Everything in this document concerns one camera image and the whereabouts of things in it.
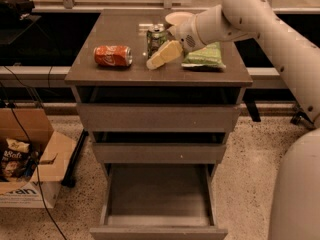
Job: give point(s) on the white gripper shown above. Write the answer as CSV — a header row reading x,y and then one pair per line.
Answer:
x,y
185,34

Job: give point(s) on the green soda can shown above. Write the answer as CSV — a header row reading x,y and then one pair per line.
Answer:
x,y
156,36

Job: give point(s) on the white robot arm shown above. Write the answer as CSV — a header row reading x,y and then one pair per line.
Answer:
x,y
295,211

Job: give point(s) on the red cola can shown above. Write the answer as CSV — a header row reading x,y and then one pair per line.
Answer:
x,y
113,55

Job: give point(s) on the grey drawer cabinet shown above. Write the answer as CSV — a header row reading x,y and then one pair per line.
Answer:
x,y
136,84

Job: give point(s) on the grey top drawer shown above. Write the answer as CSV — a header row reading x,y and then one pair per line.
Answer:
x,y
157,117

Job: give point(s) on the grey middle drawer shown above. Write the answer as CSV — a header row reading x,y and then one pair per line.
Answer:
x,y
160,147

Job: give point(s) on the grey open bottom drawer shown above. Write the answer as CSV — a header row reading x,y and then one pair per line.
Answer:
x,y
158,202

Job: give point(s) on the white bowl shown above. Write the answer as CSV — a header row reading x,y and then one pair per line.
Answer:
x,y
176,18

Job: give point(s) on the green chip bag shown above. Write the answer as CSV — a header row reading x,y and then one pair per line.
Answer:
x,y
209,56

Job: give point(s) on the black bag on shelf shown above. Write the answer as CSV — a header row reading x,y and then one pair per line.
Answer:
x,y
14,10

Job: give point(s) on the cardboard box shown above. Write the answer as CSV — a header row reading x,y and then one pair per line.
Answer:
x,y
54,153

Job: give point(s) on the black table leg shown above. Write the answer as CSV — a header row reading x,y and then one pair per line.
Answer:
x,y
69,179

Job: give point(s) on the dark snack bag in box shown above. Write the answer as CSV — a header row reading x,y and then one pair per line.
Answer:
x,y
18,161

